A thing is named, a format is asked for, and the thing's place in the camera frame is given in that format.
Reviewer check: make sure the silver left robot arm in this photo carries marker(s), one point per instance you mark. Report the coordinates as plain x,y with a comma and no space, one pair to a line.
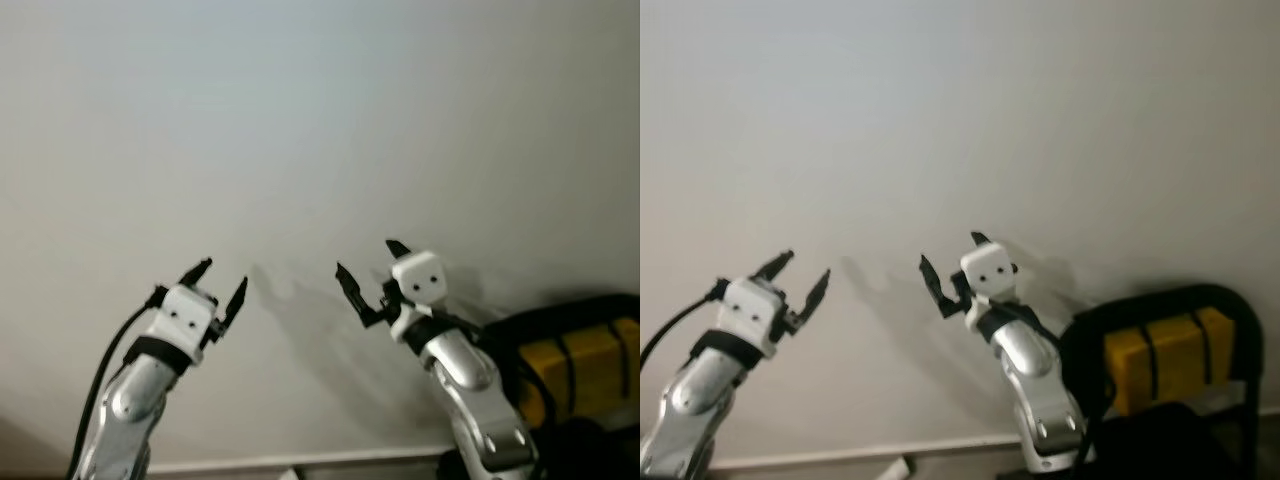
135,400
700,400

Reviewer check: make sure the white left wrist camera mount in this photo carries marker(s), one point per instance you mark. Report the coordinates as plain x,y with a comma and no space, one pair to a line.
183,315
755,310

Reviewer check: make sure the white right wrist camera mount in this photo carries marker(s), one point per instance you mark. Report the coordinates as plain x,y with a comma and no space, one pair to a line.
420,280
990,275

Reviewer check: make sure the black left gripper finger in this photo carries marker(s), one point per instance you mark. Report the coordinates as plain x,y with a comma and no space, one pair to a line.
234,303
773,266
815,297
195,272

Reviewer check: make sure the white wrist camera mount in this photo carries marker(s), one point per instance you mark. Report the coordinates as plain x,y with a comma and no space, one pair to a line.
755,310
183,315
990,275
420,280

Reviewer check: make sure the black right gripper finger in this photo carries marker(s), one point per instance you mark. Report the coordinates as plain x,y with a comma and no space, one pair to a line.
397,249
350,287
981,241
934,280

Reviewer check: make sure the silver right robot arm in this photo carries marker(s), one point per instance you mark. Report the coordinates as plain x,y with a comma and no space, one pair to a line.
1040,390
470,390

